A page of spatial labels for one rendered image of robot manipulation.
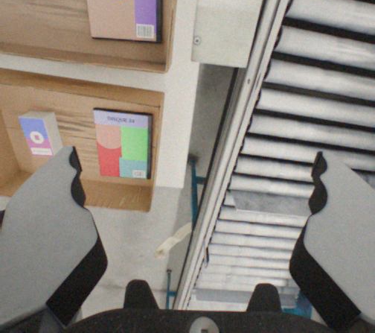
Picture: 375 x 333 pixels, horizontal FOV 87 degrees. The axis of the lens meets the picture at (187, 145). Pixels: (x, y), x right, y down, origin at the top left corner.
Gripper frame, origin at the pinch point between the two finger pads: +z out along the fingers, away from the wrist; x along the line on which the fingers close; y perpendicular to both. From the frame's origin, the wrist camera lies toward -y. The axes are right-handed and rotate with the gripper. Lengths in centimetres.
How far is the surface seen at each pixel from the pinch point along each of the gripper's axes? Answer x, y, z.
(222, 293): 16, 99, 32
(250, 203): 18, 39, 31
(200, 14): 1.1, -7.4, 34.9
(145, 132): -11.1, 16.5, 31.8
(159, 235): -27, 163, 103
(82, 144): -27.6, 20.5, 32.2
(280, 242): 34, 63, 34
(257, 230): 24, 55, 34
